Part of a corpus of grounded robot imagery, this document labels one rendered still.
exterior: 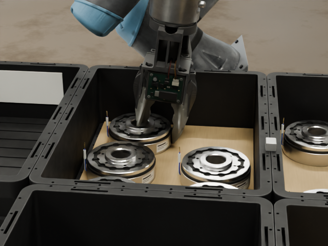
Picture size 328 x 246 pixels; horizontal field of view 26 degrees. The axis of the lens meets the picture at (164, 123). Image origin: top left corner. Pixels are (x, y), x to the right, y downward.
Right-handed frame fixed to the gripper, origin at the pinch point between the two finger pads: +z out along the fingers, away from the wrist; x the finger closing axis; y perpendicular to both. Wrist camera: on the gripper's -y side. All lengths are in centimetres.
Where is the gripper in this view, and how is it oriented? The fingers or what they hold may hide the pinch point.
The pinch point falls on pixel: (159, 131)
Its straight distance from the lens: 116.8
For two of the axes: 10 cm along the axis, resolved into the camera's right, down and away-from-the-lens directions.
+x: 9.9, 1.5, -0.4
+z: -1.2, 8.9, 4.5
